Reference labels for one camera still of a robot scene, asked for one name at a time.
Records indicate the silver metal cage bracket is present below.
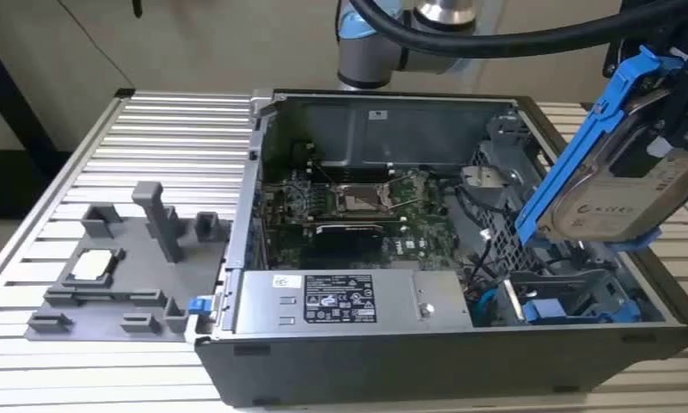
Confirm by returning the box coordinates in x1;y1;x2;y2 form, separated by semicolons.
458;165;522;190

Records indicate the green motherboard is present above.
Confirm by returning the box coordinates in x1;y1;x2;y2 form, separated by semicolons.
261;165;477;273

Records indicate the black RAM slot bank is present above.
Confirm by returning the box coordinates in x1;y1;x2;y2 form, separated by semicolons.
306;162;396;184
312;214;408;225

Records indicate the silver CPU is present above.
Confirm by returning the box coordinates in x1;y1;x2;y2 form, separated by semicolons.
70;249;115;280

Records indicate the grey metal drive cage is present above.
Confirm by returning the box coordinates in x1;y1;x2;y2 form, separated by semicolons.
454;111;557;276

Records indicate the grey metal inner panel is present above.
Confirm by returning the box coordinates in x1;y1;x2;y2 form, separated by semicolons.
289;96;497;170

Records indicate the blue cable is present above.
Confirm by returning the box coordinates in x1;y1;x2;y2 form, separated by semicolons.
473;287;498;324

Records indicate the black disk power wire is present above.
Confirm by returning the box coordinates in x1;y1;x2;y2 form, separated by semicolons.
466;230;497;280

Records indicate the open black PC case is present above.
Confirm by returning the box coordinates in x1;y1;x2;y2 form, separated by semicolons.
192;88;688;409

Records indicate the locking lever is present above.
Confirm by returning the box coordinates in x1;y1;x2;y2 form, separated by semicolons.
310;158;346;190

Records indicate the grey power supply unit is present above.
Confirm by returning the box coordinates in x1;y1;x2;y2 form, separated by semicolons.
232;269;474;335

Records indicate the thick black cable hose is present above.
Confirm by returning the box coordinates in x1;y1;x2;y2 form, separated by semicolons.
348;0;688;60

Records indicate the grey parts rack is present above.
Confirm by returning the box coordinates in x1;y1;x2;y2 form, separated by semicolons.
25;180;233;344

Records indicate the hard disk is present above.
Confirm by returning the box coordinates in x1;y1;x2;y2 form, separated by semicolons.
513;44;688;255

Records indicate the CPU socket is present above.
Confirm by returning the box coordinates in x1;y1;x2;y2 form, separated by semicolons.
329;182;397;216

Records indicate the black graphics card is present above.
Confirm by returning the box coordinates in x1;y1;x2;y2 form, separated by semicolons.
308;221;386;270

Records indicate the blue case latch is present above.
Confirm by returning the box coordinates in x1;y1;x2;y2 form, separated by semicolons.
186;296;214;317

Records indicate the metal disk bay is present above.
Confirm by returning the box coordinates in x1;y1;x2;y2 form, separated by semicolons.
501;244;667;326

